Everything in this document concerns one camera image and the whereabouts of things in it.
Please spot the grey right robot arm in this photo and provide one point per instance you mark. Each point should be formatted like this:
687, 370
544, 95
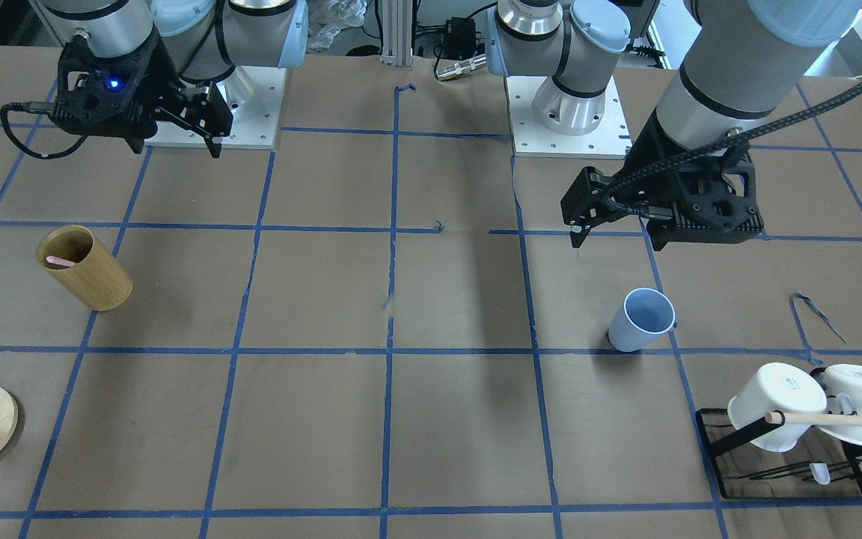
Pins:
206, 74

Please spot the crumpled clear plastic bag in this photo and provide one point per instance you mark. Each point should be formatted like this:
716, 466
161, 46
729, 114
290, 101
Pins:
329, 18

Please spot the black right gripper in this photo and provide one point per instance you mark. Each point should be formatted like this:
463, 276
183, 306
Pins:
159, 84

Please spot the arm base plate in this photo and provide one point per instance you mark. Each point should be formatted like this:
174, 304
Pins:
255, 96
536, 127

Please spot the bamboo cylinder holder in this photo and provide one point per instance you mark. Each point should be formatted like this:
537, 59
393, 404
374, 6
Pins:
99, 281

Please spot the aluminium frame post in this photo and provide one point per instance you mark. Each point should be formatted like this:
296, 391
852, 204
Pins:
397, 30

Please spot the black power adapter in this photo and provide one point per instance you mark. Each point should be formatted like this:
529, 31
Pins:
460, 37

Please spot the black mug rack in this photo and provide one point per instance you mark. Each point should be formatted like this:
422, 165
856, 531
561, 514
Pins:
782, 455

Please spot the light blue plastic cup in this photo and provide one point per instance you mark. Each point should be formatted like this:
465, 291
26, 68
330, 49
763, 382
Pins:
642, 317

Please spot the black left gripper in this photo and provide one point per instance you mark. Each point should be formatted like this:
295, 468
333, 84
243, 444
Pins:
649, 159

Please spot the silver cable connector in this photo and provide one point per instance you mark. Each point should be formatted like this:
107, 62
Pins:
461, 68

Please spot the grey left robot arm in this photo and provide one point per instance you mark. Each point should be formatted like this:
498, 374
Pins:
746, 58

